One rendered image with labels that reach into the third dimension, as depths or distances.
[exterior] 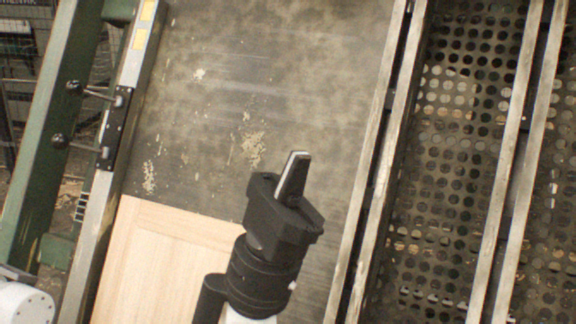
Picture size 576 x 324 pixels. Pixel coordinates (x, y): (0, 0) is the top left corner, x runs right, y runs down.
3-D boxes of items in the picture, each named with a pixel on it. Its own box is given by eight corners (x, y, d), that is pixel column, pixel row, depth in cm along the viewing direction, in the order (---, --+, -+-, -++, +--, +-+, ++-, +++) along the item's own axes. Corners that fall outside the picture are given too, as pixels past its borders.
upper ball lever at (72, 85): (119, 111, 129) (61, 94, 121) (123, 95, 129) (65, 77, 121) (124, 111, 126) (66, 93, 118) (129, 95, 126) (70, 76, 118)
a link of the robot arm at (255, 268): (279, 233, 58) (250, 318, 63) (350, 226, 64) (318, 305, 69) (230, 171, 67) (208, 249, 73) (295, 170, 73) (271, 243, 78)
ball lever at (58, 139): (105, 161, 128) (47, 147, 120) (110, 145, 128) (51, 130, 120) (111, 163, 125) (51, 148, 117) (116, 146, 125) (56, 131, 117)
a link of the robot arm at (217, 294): (298, 305, 68) (273, 370, 72) (288, 251, 77) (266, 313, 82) (206, 291, 65) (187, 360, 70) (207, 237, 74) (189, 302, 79)
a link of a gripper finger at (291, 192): (313, 153, 64) (297, 198, 66) (290, 153, 62) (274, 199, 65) (320, 159, 63) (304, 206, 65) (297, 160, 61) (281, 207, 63)
